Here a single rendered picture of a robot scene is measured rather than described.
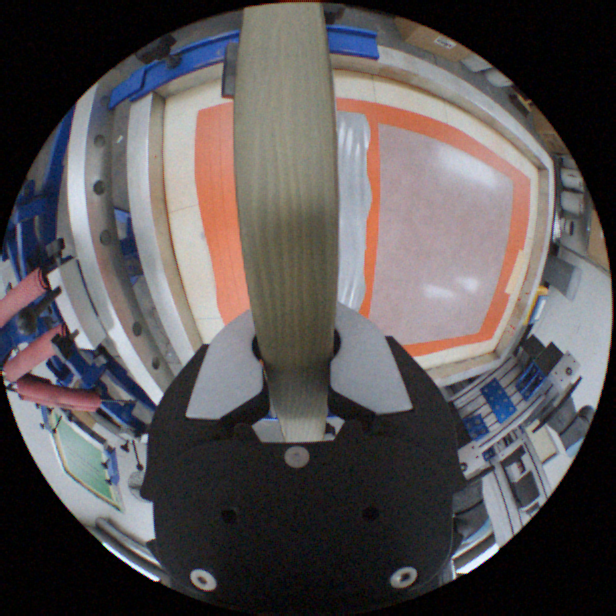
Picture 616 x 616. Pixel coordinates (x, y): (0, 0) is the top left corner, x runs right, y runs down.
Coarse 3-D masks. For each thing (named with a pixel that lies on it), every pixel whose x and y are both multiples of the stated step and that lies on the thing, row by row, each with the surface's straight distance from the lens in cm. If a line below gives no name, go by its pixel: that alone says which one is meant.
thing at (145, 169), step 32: (352, 64) 31; (384, 64) 31; (416, 64) 34; (160, 96) 34; (448, 96) 37; (480, 96) 40; (128, 128) 33; (160, 128) 32; (512, 128) 46; (128, 160) 31; (160, 160) 30; (544, 160) 59; (160, 192) 29; (544, 192) 60; (160, 224) 28; (544, 224) 59; (160, 256) 27; (544, 256) 60; (160, 288) 29; (192, 320) 32; (512, 320) 62; (192, 352) 33; (448, 384) 53
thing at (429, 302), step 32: (224, 256) 26; (384, 256) 27; (416, 256) 30; (448, 256) 34; (224, 288) 28; (384, 288) 29; (416, 288) 32; (448, 288) 36; (480, 288) 43; (224, 320) 31; (384, 320) 32; (416, 320) 35; (448, 320) 41; (480, 320) 49; (416, 352) 41
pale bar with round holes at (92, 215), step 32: (96, 96) 36; (96, 128) 34; (96, 160) 32; (96, 192) 33; (96, 224) 29; (96, 256) 28; (96, 288) 31; (128, 288) 31; (128, 320) 31; (128, 352) 33; (160, 352) 36; (160, 384) 37
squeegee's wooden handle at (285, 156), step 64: (256, 64) 7; (320, 64) 7; (256, 128) 6; (320, 128) 6; (256, 192) 6; (320, 192) 5; (256, 256) 6; (320, 256) 6; (256, 320) 7; (320, 320) 6; (320, 384) 9
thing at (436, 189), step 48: (384, 144) 28; (432, 144) 32; (480, 144) 40; (384, 192) 26; (432, 192) 30; (480, 192) 38; (528, 192) 55; (384, 240) 27; (432, 240) 31; (480, 240) 39
